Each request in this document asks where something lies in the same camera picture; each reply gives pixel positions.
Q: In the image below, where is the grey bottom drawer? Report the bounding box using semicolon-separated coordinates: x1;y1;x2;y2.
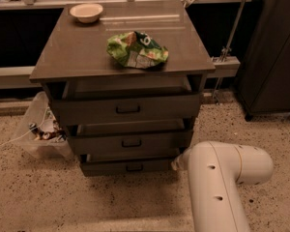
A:
78;148;181;177

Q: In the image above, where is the grey drawer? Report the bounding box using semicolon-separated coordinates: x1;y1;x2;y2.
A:
51;91;200;126
69;119;193;156
78;148;181;177

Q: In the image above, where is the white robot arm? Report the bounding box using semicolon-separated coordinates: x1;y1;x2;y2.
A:
171;141;274;232

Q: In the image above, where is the grey top drawer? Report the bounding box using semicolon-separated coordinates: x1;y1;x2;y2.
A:
51;91;200;126

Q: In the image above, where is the grey drawer cabinet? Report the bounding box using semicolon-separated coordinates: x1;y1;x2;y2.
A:
29;0;217;169

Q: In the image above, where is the grey middle drawer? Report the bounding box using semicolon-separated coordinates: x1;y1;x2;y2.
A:
69;119;193;156

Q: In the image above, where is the green crumpled chip bag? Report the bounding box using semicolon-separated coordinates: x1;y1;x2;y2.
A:
106;31;169;69

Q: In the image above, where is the metal stand pole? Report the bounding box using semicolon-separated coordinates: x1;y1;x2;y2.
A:
212;0;246;104

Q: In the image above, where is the clear plastic storage bin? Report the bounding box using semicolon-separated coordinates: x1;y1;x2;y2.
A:
12;92;73;160

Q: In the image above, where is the white bowl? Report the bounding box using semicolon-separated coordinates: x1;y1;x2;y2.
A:
70;3;103;23

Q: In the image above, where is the dark cabinet right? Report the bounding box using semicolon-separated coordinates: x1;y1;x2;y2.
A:
236;0;290;121

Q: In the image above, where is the white cable on floor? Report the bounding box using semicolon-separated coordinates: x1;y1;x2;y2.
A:
0;108;51;150

